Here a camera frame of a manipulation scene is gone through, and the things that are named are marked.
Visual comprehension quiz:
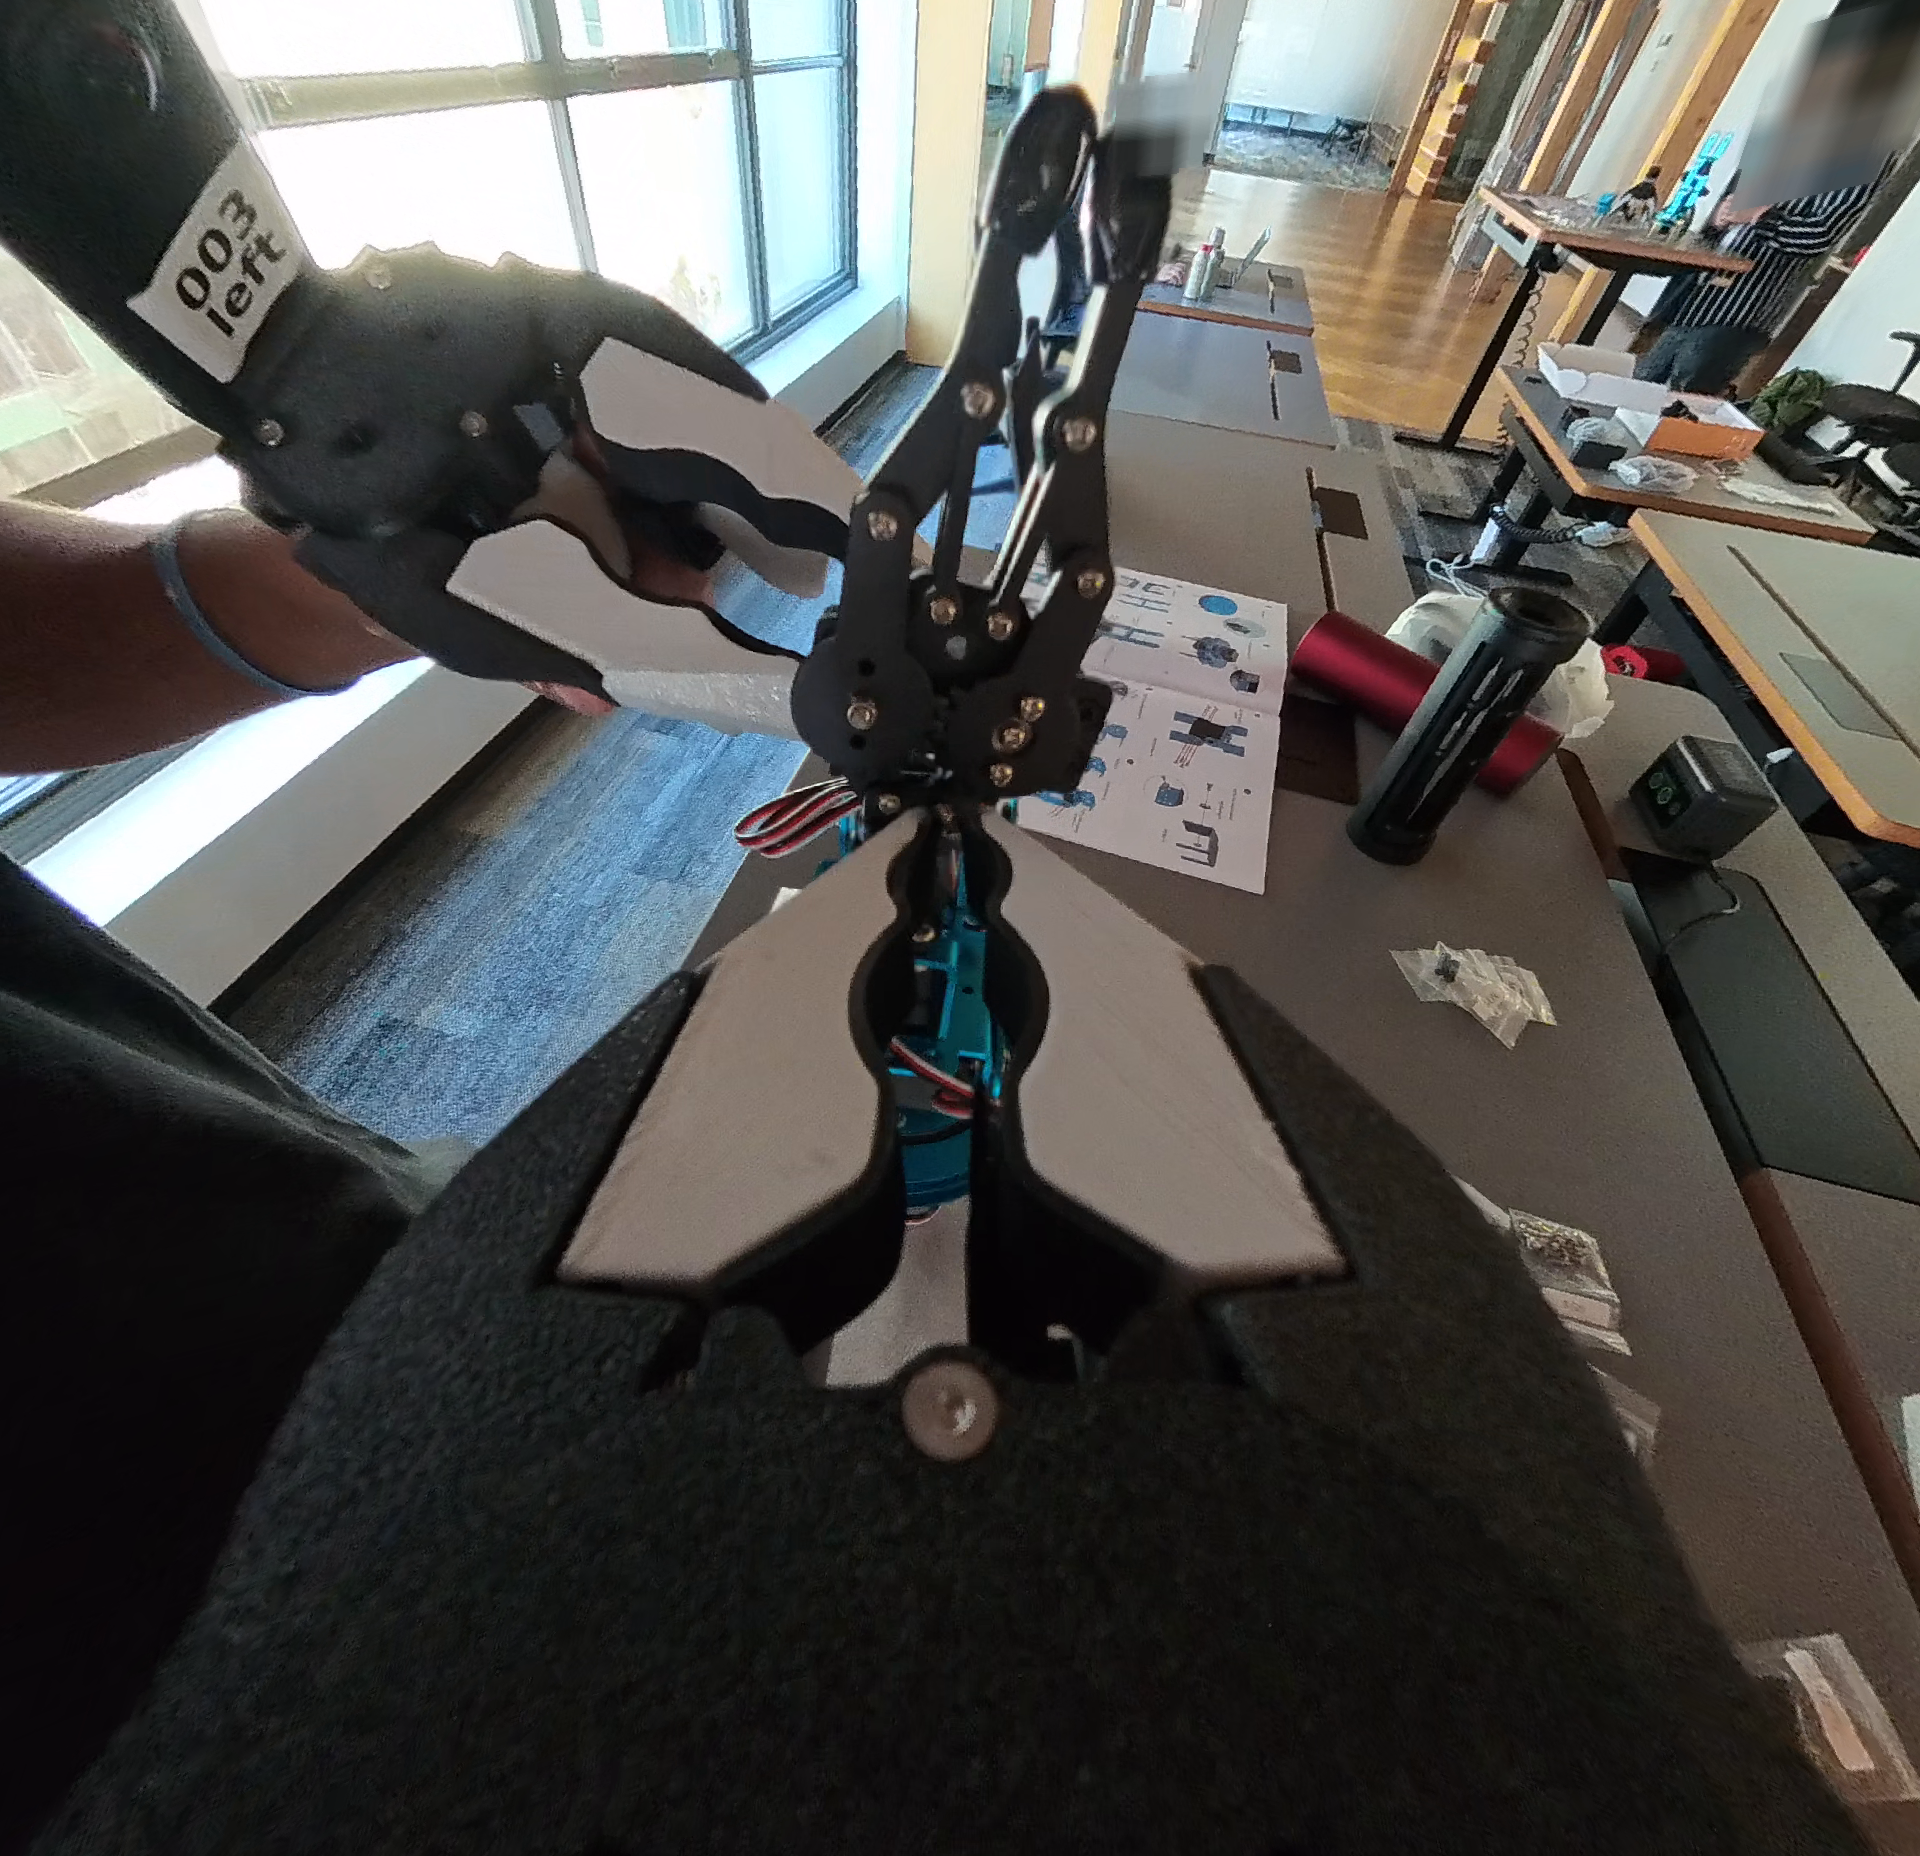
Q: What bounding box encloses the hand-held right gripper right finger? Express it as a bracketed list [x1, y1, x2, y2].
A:
[960, 807, 1347, 1284]

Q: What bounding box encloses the person's left forearm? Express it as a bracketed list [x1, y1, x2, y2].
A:
[0, 497, 302, 778]

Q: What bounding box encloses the grey desk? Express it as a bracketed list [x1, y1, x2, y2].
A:
[696, 416, 1892, 1856]

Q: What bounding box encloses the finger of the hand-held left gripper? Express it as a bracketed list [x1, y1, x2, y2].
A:
[575, 335, 860, 602]
[445, 518, 815, 735]

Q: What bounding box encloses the black power box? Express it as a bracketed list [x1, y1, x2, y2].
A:
[1626, 737, 1779, 856]

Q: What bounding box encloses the black ribbed cylinder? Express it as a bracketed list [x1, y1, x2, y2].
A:
[1345, 588, 1596, 869]

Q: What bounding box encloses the clear bag with black parts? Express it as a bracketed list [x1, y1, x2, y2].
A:
[1390, 941, 1558, 1047]

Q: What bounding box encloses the red metal cylinder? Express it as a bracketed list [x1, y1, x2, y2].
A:
[1292, 613, 1563, 794]

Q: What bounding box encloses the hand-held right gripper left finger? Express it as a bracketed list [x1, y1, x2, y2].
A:
[560, 809, 939, 1305]

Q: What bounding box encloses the person's left hand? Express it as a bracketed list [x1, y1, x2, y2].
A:
[180, 514, 445, 688]

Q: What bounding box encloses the blue wristband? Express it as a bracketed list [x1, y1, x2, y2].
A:
[150, 514, 363, 697]

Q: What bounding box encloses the person's black shirt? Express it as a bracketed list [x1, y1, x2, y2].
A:
[0, 852, 454, 1856]

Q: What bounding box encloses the white plastic bag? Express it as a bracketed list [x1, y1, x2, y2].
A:
[1384, 596, 1615, 735]

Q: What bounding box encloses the printed instruction sheet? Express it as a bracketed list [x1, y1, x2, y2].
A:
[1013, 565, 1292, 898]

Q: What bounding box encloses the large paned window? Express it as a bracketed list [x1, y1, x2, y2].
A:
[180, 0, 864, 366]

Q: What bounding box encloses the blue toy robot arm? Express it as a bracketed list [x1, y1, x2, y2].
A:
[736, 86, 1179, 1244]

